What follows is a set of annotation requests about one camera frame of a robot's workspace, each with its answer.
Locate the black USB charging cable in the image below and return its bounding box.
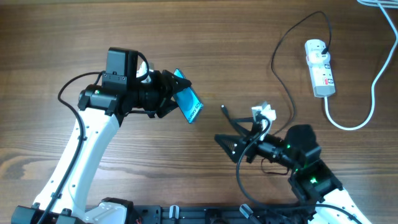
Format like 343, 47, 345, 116
220, 11, 333, 138

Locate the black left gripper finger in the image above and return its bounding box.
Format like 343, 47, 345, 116
156, 99, 178, 118
162, 70, 192, 93

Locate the white power strip cord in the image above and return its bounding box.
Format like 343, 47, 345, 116
323, 0, 398, 131

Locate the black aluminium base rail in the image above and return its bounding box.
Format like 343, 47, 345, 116
83, 203, 315, 224

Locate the smartphone with teal screen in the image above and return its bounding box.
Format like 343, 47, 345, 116
174, 86, 204, 124

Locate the white power strip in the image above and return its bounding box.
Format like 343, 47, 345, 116
305, 39, 336, 98

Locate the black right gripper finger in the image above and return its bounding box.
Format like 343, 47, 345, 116
215, 134, 248, 164
228, 116, 261, 138

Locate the white USB charger plug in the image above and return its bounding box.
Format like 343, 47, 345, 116
306, 50, 330, 67

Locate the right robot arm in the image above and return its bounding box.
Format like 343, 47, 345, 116
215, 115, 369, 223

